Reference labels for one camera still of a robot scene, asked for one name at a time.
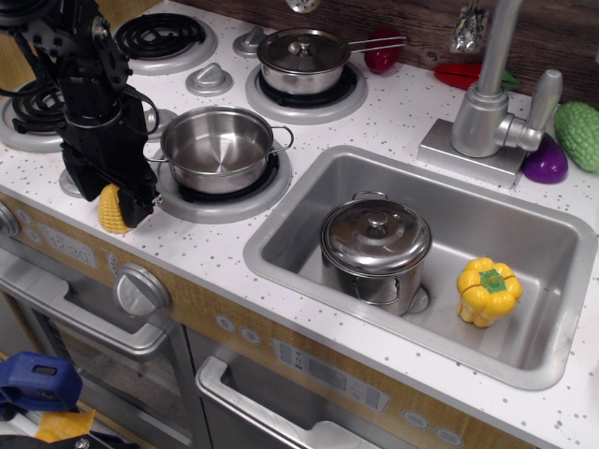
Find hanging silver strainer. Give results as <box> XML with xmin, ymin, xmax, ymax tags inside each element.
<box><xmin>285</xmin><ymin>0</ymin><xmax>322</xmax><ymax>14</ymax></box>

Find lidded steel saucepan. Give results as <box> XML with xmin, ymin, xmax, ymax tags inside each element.
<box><xmin>256</xmin><ymin>28</ymin><xmax>409</xmax><ymax>95</ymax></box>

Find yellow toy corn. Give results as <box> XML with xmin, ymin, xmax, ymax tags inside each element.
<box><xmin>97</xmin><ymin>183</ymin><xmax>131</xmax><ymax>234</ymax></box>

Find silver left edge dial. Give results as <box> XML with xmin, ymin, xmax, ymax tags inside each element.
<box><xmin>0</xmin><ymin>203</ymin><xmax>21</xmax><ymax>238</ymax></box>

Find silver dishwasher door handle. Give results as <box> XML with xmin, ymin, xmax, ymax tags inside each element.
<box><xmin>196</xmin><ymin>356</ymin><xmax>377</xmax><ymax>449</ymax></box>

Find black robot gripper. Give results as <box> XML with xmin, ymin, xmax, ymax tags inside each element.
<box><xmin>60</xmin><ymin>80</ymin><xmax>162</xmax><ymax>228</ymax></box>

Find lidded steel stock pot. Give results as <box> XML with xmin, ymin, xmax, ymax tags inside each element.
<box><xmin>319</xmin><ymin>191</ymin><xmax>432</xmax><ymax>316</ymax></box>

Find green toy bitter gourd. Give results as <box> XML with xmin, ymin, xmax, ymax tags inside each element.
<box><xmin>554</xmin><ymin>102</ymin><xmax>598</xmax><ymax>173</ymax></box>

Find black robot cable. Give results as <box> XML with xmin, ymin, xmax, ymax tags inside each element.
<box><xmin>0</xmin><ymin>22</ymin><xmax>62</xmax><ymax>99</ymax></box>

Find back right stove burner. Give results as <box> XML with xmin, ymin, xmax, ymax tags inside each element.
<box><xmin>245</xmin><ymin>63</ymin><xmax>368</xmax><ymax>125</ymax></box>

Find front left stove burner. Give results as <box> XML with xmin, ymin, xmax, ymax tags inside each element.
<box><xmin>1</xmin><ymin>83</ymin><xmax>64</xmax><ymax>153</ymax></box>

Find grey stove knob middle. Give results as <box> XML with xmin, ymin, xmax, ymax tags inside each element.
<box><xmin>144</xmin><ymin>109</ymin><xmax>178</xmax><ymax>142</ymax></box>

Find front right stove burner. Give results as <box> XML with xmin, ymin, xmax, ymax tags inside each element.
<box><xmin>151</xmin><ymin>152</ymin><xmax>292</xmax><ymax>225</ymax></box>

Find silver oven dial knob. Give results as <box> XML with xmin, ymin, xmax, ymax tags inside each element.
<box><xmin>113</xmin><ymin>263</ymin><xmax>171</xmax><ymax>317</ymax></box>

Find back left stove burner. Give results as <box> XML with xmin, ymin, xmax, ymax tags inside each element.
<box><xmin>114</xmin><ymin>13</ymin><xmax>217</xmax><ymax>76</ymax></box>

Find yellow cloth piece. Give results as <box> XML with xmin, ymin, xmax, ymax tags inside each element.
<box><xmin>35</xmin><ymin>410</ymin><xmax>95</xmax><ymax>443</ymax></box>

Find grey stove knob front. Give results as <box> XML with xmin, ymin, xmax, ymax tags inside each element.
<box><xmin>59</xmin><ymin>169</ymin><xmax>82</xmax><ymax>198</ymax></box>

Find purple toy eggplant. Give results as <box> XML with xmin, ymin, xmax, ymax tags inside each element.
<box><xmin>522</xmin><ymin>134</ymin><xmax>568</xmax><ymax>184</ymax></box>

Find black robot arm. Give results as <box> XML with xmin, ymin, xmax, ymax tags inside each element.
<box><xmin>1</xmin><ymin>1</ymin><xmax>159</xmax><ymax>228</ymax></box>

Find open steel pan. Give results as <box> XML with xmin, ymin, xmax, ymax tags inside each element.
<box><xmin>150</xmin><ymin>106</ymin><xmax>295</xmax><ymax>195</ymax></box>

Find dark red toy fruit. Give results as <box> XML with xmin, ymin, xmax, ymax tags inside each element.
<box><xmin>364</xmin><ymin>28</ymin><xmax>402</xmax><ymax>75</ymax></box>

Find grey stove knob upper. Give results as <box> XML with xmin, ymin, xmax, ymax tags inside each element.
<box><xmin>185</xmin><ymin>63</ymin><xmax>233</xmax><ymax>97</ymax></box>

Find yellow toy bell pepper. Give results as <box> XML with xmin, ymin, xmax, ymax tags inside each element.
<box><xmin>457</xmin><ymin>257</ymin><xmax>522</xmax><ymax>328</ymax></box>

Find hanging silver utensils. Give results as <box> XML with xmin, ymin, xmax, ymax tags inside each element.
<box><xmin>450</xmin><ymin>1</ymin><xmax>489</xmax><ymax>54</ymax></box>

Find grey stove knob back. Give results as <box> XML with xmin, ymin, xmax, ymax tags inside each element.
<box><xmin>232</xmin><ymin>26</ymin><xmax>266</xmax><ymax>59</ymax></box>

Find red toy carrot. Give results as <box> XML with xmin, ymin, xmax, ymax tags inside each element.
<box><xmin>433</xmin><ymin>63</ymin><xmax>520</xmax><ymax>90</ymax></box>

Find grey stove knob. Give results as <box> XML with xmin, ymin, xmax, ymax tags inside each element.
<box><xmin>185</xmin><ymin>63</ymin><xmax>233</xmax><ymax>97</ymax></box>
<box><xmin>232</xmin><ymin>26</ymin><xmax>266</xmax><ymax>59</ymax></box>
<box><xmin>144</xmin><ymin>109</ymin><xmax>178</xmax><ymax>142</ymax></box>
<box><xmin>59</xmin><ymin>169</ymin><xmax>82</xmax><ymax>198</ymax></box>

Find stove burner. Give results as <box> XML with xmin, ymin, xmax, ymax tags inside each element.
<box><xmin>245</xmin><ymin>63</ymin><xmax>368</xmax><ymax>125</ymax></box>
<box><xmin>114</xmin><ymin>13</ymin><xmax>217</xmax><ymax>76</ymax></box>
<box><xmin>151</xmin><ymin>152</ymin><xmax>292</xmax><ymax>225</ymax></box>
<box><xmin>1</xmin><ymin>83</ymin><xmax>64</xmax><ymax>153</ymax></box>

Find silver toy faucet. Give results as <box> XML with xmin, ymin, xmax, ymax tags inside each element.
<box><xmin>417</xmin><ymin>0</ymin><xmax>562</xmax><ymax>189</ymax></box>

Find silver oven door handle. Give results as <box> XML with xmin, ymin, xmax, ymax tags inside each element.
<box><xmin>1</xmin><ymin>250</ymin><xmax>168</xmax><ymax>361</ymax></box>

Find blue clamp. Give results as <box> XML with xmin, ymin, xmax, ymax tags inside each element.
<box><xmin>1</xmin><ymin>352</ymin><xmax>82</xmax><ymax>421</ymax></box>

